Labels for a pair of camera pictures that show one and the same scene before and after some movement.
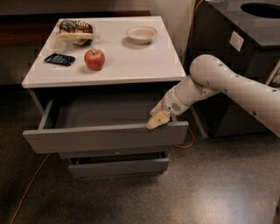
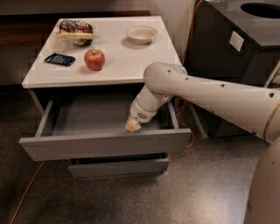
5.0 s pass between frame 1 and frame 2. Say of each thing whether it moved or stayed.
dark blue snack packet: stayed
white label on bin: stayed
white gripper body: moved
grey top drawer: moved
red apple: stayed
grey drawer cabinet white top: stayed
